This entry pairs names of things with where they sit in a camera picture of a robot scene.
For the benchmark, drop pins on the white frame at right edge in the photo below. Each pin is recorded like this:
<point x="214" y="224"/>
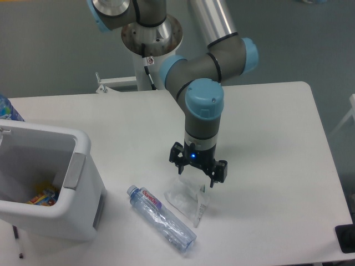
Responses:
<point x="347" y="117"/>

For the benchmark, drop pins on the white plastic trash can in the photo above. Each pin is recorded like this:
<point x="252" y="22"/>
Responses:
<point x="34" y="153"/>

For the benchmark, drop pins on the black pen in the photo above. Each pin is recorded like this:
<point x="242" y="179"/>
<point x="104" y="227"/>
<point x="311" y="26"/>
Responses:
<point x="18" y="242"/>

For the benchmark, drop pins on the blue labelled bottle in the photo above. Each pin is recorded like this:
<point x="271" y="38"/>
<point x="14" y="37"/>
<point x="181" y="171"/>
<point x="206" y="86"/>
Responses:
<point x="8" y="112"/>

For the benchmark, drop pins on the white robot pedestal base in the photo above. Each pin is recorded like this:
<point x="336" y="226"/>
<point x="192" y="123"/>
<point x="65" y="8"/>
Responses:
<point x="149" y="47"/>

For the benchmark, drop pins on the colourful snack wrapper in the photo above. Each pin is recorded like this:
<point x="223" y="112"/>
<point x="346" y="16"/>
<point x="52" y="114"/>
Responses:
<point x="47" y="195"/>

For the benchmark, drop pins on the black device at table edge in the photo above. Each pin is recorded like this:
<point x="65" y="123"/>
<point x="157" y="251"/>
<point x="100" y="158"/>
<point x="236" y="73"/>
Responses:
<point x="345" y="236"/>

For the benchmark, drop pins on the clear plastic water bottle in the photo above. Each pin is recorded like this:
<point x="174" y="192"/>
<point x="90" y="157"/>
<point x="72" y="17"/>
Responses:
<point x="162" y="219"/>

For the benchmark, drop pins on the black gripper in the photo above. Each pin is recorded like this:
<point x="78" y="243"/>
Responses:
<point x="202" y="159"/>

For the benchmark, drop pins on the clear plastic bag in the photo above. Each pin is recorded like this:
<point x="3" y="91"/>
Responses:
<point x="188" y="197"/>

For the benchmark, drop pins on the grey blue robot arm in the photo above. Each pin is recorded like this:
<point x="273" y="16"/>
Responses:
<point x="194" y="84"/>

